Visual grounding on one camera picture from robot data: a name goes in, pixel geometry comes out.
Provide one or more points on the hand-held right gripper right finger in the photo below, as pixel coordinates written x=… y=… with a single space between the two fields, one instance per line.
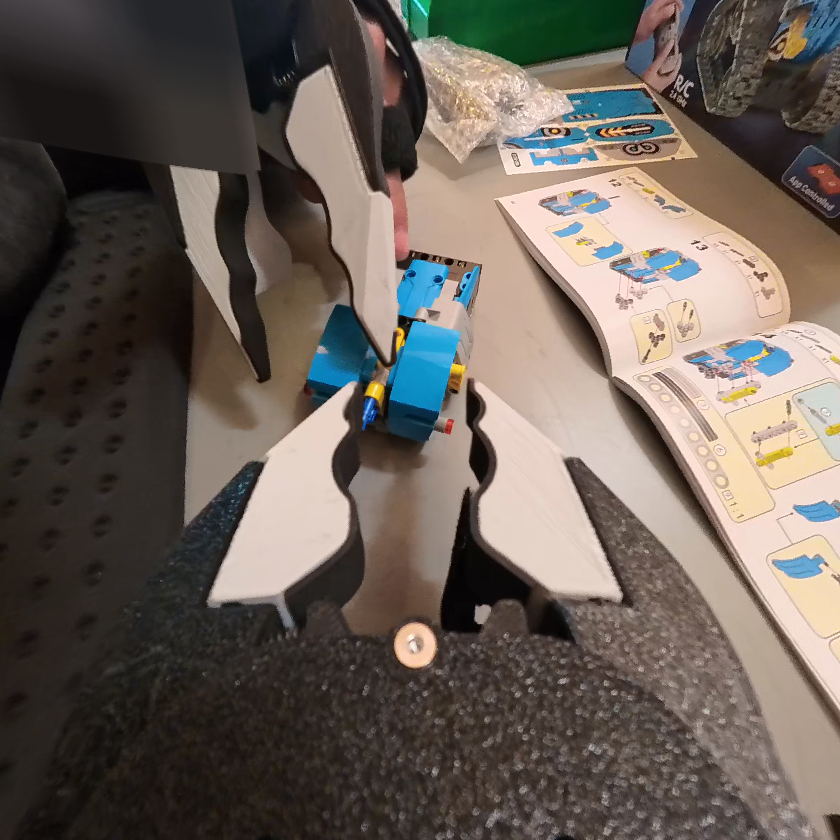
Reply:
x=544 y=538

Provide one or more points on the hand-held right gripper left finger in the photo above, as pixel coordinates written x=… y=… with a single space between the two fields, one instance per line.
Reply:
x=282 y=538

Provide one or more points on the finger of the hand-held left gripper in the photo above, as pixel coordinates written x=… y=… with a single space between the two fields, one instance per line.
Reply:
x=341 y=197
x=203 y=249

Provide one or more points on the small blue brick pin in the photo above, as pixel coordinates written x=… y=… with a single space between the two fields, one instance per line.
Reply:
x=369 y=412

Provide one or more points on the blue grey toy brick model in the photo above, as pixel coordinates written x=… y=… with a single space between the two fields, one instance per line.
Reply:
x=420 y=374

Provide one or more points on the person's left forearm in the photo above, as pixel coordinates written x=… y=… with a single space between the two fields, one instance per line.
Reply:
x=29 y=216

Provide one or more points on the grey desk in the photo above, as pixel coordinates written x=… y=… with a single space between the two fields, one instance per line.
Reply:
x=558 y=394

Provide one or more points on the person's left hand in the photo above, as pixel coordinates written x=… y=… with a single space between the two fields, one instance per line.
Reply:
x=399 y=223

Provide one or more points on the clear plastic parts bag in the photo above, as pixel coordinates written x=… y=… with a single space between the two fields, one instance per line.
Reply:
x=479 y=92

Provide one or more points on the green plastic bin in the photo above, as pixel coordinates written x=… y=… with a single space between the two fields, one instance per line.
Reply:
x=525 y=26

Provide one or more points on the black perforated panel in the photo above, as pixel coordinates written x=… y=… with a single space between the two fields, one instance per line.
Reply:
x=98 y=426

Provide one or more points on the blue sticker sheet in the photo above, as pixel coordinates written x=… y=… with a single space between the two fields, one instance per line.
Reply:
x=590 y=131

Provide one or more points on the open instruction booklet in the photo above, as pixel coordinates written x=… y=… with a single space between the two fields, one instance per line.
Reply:
x=656 y=275

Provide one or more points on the dark toy robot box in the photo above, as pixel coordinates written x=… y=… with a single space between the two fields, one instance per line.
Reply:
x=754 y=65

